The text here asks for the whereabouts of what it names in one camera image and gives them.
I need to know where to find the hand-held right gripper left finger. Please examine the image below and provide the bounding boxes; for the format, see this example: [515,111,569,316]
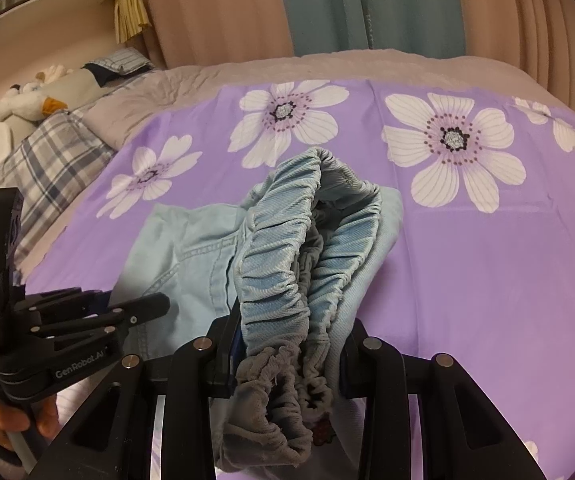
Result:
[42,316,241,480]

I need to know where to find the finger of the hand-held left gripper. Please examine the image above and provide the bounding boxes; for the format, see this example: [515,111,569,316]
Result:
[30,294,172,344]
[15,287,111,319]

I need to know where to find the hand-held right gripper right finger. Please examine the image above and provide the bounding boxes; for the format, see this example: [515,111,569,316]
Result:
[340,320,535,480]

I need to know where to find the light blue pants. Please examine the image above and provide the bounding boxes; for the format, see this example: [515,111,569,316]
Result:
[118,147,405,473]

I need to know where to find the plaid pillow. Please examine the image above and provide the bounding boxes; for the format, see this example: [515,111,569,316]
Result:
[0,110,118,266]

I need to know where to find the purple floral bedsheet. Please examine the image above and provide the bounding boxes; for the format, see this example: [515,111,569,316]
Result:
[28,80,575,480]

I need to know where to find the small white plush toy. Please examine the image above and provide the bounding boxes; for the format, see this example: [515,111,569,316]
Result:
[10,65,76,97]

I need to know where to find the blue striped pillow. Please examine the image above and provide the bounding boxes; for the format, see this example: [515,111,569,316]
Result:
[82,47,156,86]

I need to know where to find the yellow curtain tassel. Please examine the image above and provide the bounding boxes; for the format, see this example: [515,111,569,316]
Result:
[114,0,149,43]

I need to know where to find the beige curtain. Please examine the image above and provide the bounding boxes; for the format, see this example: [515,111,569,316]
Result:
[450,0,575,106]
[126,0,298,71]

